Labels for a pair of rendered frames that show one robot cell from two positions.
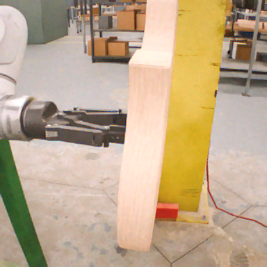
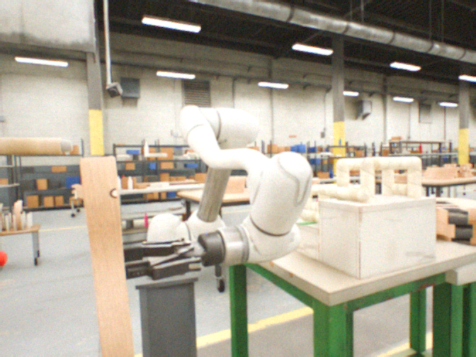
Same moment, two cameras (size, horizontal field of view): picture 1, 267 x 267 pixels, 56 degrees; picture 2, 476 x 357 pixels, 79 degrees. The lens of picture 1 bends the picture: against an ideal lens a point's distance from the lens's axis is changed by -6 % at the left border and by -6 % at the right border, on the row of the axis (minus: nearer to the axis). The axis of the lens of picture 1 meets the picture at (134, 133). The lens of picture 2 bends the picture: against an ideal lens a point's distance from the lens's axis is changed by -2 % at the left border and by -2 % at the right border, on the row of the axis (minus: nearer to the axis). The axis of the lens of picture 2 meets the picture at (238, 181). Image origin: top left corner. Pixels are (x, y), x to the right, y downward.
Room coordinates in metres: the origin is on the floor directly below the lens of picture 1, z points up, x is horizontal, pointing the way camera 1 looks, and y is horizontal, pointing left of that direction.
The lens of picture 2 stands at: (1.02, -0.14, 1.20)
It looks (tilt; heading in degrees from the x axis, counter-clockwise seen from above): 3 degrees down; 145
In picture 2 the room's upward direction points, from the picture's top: 2 degrees counter-clockwise
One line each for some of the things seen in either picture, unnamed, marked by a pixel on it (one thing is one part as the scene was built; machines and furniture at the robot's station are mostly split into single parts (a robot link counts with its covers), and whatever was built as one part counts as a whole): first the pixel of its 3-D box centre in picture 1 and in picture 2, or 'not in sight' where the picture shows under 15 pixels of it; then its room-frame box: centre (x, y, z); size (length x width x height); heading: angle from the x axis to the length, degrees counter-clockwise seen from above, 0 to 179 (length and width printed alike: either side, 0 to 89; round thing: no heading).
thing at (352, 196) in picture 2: not in sight; (350, 193); (0.58, 0.51, 1.12); 0.11 x 0.03 x 0.03; 169
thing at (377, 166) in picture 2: not in sight; (392, 163); (0.64, 0.60, 1.20); 0.20 x 0.03 x 0.03; 78
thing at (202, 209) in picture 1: (177, 196); not in sight; (1.33, -0.29, 0.02); 0.40 x 0.40 x 0.02; 80
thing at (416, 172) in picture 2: not in sight; (414, 180); (0.66, 0.68, 1.15); 0.03 x 0.03 x 0.09
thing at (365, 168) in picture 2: not in sight; (367, 183); (0.63, 0.51, 1.15); 0.03 x 0.03 x 0.09
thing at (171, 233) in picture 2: not in sight; (166, 236); (-0.33, 0.38, 0.87); 0.18 x 0.16 x 0.22; 84
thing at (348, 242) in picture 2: not in sight; (376, 230); (0.60, 0.61, 1.02); 0.27 x 0.15 x 0.17; 79
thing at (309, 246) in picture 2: not in sight; (336, 234); (0.45, 0.64, 0.98); 0.27 x 0.16 x 0.09; 79
